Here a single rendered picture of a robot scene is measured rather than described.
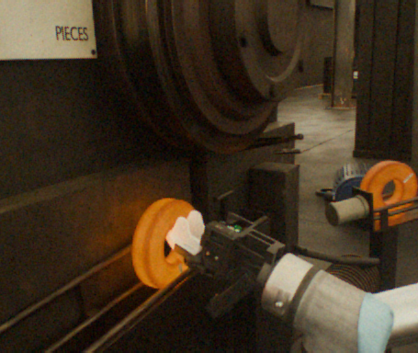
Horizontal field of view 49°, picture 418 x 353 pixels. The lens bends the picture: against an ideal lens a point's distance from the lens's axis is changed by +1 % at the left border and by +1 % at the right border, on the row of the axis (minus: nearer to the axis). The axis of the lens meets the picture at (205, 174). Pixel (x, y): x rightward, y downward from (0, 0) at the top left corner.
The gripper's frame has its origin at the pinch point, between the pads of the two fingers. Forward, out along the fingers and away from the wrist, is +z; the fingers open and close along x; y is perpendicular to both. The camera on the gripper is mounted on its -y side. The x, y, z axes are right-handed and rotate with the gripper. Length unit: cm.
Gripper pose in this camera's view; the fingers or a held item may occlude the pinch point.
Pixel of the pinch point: (169, 233)
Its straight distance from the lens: 79.5
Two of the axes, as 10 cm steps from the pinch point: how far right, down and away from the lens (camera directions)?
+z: -8.0, -3.7, 4.7
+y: 1.8, -9.0, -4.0
